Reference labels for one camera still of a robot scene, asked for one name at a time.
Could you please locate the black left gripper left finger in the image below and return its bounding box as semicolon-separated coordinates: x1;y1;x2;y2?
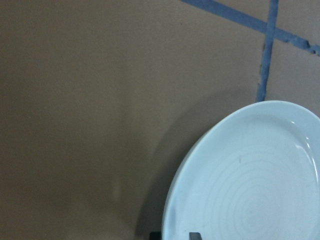
149;231;162;240

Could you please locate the light blue plate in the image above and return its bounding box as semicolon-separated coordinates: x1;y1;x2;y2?
161;101;320;240

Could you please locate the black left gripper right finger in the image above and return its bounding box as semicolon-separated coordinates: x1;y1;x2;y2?
189;232;202;240

